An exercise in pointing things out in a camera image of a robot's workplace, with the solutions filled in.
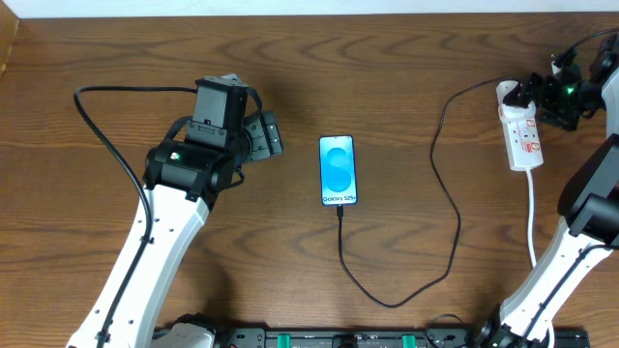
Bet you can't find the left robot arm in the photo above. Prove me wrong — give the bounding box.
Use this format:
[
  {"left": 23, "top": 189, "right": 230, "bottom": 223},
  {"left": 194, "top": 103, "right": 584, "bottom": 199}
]
[{"left": 68, "top": 73, "right": 282, "bottom": 347}]

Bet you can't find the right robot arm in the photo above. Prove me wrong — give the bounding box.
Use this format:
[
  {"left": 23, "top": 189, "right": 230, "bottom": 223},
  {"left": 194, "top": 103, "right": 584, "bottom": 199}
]
[{"left": 470, "top": 29, "right": 618, "bottom": 347}]

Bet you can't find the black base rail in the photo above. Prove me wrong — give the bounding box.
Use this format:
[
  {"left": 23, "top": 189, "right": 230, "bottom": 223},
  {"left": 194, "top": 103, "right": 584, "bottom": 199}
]
[{"left": 152, "top": 326, "right": 590, "bottom": 348}]

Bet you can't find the white charger plug adapter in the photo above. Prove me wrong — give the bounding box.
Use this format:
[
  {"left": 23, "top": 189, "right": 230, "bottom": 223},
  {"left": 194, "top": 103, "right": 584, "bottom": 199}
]
[{"left": 498, "top": 101, "right": 536, "bottom": 123}]

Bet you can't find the white power strip cord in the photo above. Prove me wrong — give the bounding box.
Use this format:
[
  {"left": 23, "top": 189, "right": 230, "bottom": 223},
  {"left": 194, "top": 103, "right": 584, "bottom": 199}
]
[{"left": 524, "top": 169, "right": 556, "bottom": 348}]

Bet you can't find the white power strip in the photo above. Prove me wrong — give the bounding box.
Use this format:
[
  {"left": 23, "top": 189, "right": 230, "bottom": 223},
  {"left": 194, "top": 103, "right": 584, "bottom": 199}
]
[{"left": 496, "top": 80, "right": 545, "bottom": 172}]

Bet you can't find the blue Galaxy smartphone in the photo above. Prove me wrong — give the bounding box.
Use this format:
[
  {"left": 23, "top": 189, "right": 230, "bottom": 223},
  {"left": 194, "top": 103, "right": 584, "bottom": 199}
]
[{"left": 318, "top": 134, "right": 358, "bottom": 206}]

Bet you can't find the black USB charging cable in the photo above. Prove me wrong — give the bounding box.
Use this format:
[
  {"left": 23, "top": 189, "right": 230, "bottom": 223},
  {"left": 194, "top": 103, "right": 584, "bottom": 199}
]
[{"left": 336, "top": 76, "right": 521, "bottom": 309}]

